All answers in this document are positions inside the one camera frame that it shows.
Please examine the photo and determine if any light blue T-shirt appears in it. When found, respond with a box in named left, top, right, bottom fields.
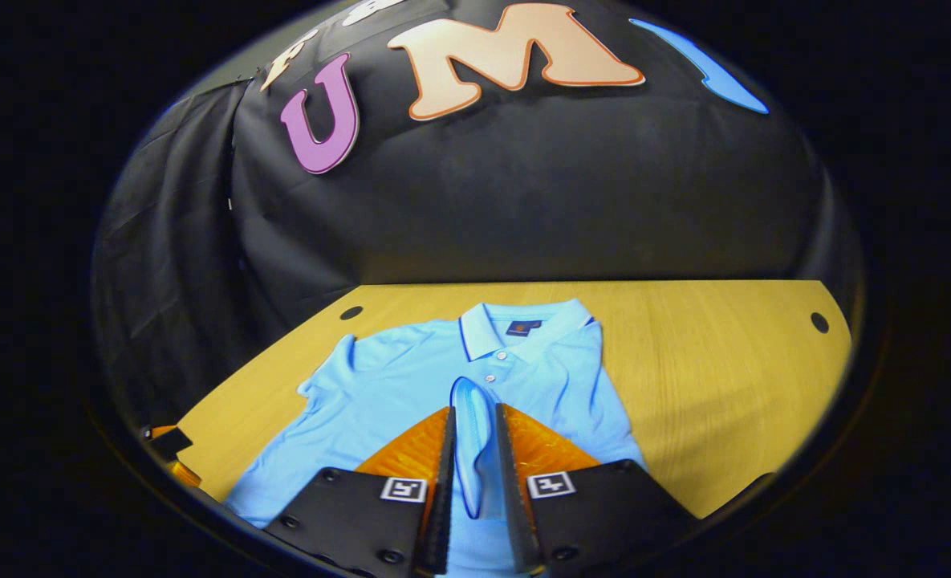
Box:
left=225, top=299, right=646, bottom=578

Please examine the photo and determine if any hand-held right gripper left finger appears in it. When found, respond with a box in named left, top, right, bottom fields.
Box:
left=262, top=405, right=457, bottom=578

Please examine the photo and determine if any black backdrop cloth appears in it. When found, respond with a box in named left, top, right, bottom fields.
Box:
left=91, top=0, right=865, bottom=418

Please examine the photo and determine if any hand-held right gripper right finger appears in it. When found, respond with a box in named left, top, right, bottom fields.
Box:
left=494, top=402, right=699, bottom=577

